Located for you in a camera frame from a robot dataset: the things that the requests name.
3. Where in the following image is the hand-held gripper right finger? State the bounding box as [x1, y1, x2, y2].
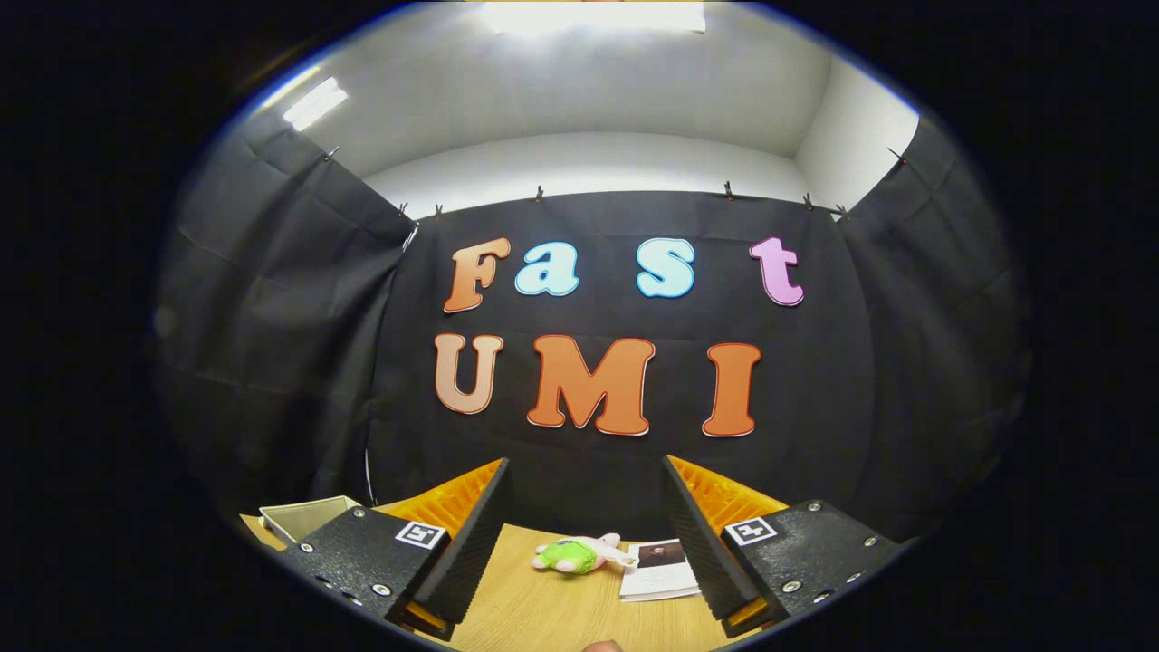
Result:
[661, 455, 906, 639]

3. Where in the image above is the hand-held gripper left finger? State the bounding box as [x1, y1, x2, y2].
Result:
[276, 457, 512, 642]

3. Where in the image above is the grey fabric storage box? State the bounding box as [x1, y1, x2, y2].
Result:
[259, 495, 363, 546]

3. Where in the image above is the white portrait cover book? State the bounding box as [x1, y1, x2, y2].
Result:
[618, 539, 703, 604]

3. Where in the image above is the green and pink plush toy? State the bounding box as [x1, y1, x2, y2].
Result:
[531, 533, 639, 576]

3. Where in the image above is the black backdrop cloth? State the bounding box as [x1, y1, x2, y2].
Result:
[149, 104, 1033, 544]

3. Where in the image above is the ceiling tube light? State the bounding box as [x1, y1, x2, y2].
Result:
[263, 68, 350, 132]

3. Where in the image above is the ceiling light panel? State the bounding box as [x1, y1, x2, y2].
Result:
[480, 0, 707, 35]

